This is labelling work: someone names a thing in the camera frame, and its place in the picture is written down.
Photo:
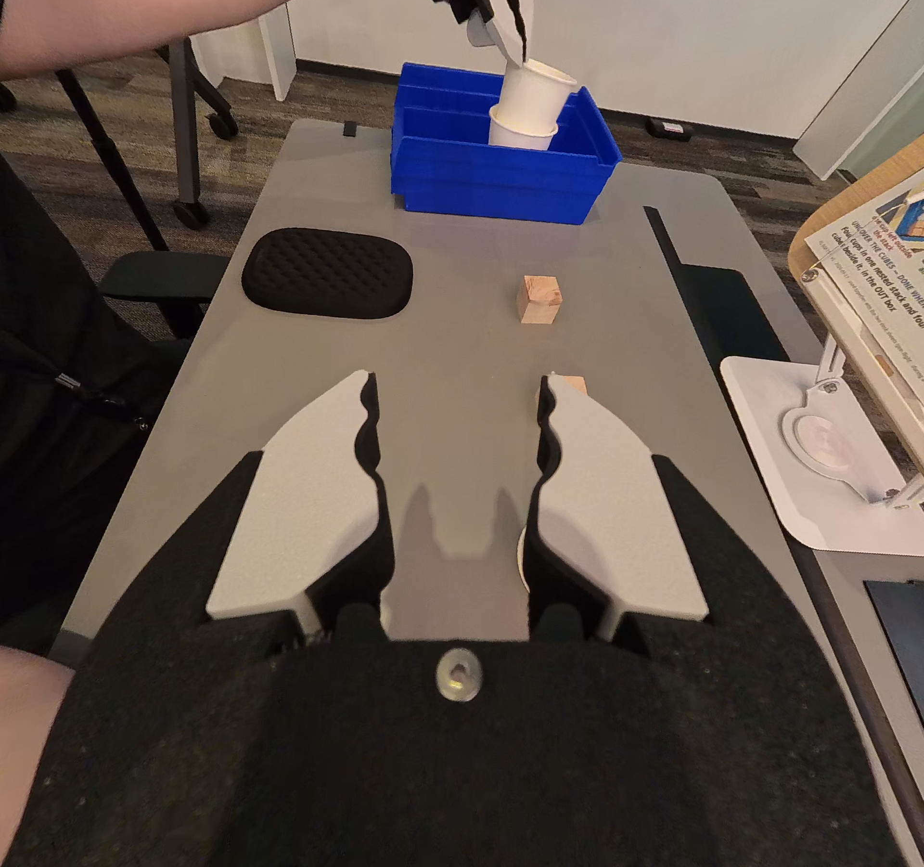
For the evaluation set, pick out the person's leg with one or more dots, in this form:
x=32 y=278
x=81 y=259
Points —
x=29 y=708

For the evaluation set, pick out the person's left forearm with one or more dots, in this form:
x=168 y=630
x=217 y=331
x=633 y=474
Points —
x=144 y=8

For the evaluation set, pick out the blue plastic bin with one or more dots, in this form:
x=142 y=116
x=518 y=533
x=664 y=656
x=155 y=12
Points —
x=491 y=188

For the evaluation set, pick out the white display stand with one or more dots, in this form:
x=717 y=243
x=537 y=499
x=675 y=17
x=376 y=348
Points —
x=758 y=434

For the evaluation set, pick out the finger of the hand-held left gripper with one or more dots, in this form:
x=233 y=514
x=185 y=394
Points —
x=527 y=15
x=502 y=15

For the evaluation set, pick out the black floor sign stand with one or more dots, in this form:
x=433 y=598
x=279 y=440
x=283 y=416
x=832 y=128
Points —
x=108 y=159

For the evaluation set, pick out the black textured wrist pad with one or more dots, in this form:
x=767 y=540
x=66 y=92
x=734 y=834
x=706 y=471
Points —
x=325 y=275

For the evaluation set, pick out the wooden cube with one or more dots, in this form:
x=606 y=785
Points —
x=538 y=300
x=574 y=384

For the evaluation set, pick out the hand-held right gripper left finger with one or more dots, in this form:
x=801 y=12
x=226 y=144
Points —
x=310 y=520

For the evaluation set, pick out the printed instruction poster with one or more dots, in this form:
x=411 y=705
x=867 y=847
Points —
x=881 y=267

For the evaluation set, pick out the black rectangular table plate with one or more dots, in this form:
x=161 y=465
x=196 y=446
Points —
x=902 y=650
x=736 y=318

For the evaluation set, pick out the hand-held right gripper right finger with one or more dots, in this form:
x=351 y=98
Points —
x=621 y=520

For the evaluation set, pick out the black floor device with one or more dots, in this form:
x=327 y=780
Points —
x=670 y=127

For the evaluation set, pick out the black chair armrest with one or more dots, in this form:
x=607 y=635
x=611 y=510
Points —
x=166 y=275

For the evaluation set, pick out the instruction poster on stand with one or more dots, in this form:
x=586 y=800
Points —
x=816 y=231

